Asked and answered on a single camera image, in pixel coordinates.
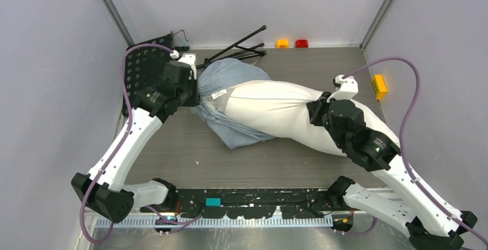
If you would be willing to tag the yellow orange round block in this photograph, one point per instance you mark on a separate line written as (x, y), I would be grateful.
(282, 43)

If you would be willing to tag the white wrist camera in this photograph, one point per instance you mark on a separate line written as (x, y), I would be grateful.
(345, 88)
(188, 58)

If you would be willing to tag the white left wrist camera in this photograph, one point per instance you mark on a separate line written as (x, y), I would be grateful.
(188, 58)

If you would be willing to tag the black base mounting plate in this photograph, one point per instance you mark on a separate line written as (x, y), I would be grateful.
(291, 203)

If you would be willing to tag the yellow rectangular block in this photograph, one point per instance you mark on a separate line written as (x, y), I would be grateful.
(379, 86)

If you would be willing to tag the black perforated music stand tray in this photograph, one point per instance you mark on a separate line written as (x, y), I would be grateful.
(142, 66)

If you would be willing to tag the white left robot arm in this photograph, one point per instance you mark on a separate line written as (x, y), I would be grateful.
(103, 188)

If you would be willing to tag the black folding stand legs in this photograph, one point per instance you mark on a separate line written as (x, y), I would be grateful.
(235, 50)

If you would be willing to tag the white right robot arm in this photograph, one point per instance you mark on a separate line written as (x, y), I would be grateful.
(424, 217)

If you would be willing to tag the teal block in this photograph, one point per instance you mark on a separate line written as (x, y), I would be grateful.
(213, 202)

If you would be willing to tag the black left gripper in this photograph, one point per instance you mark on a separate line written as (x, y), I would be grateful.
(192, 101)

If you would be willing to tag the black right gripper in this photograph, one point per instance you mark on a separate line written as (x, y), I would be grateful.
(317, 106)

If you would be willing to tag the red block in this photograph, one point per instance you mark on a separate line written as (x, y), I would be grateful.
(301, 43)

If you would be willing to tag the white pillow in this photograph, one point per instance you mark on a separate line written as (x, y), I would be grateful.
(275, 108)

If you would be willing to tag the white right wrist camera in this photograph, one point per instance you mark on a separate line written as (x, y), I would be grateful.
(345, 88)

